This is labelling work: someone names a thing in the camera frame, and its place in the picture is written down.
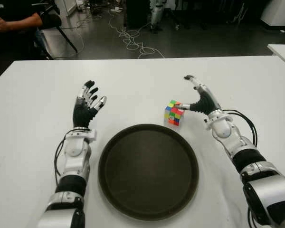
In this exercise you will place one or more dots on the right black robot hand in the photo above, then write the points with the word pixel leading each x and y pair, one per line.
pixel 206 103

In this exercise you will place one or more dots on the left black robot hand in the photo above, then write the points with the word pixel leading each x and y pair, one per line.
pixel 82 115

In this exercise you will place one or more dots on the multicoloured Rubik's cube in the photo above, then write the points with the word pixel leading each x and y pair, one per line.
pixel 172 116

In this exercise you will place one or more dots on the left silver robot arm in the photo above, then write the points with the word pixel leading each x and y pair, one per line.
pixel 74 152

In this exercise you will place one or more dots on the bystander bare forearm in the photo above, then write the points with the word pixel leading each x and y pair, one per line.
pixel 19 23

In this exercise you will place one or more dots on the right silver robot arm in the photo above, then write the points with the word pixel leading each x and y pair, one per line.
pixel 222 129

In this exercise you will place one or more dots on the dark brown round plate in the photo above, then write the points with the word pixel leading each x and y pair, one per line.
pixel 147 171

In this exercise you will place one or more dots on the white side table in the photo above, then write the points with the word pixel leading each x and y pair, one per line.
pixel 283 53

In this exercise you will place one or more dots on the folded metal stand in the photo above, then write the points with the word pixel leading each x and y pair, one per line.
pixel 240 14

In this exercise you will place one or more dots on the black office chair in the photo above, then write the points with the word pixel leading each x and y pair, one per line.
pixel 52 20

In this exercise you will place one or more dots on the white humanoid robot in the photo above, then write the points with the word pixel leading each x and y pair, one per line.
pixel 156 14

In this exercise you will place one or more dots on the white storage unit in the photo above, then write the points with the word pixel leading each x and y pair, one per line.
pixel 66 6

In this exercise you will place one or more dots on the black cabinet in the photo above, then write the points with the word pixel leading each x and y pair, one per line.
pixel 137 12

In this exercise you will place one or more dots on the white curved cabinet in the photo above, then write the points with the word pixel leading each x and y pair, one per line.
pixel 279 10

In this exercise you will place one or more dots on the person in black t-shirt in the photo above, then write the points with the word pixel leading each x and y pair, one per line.
pixel 12 7

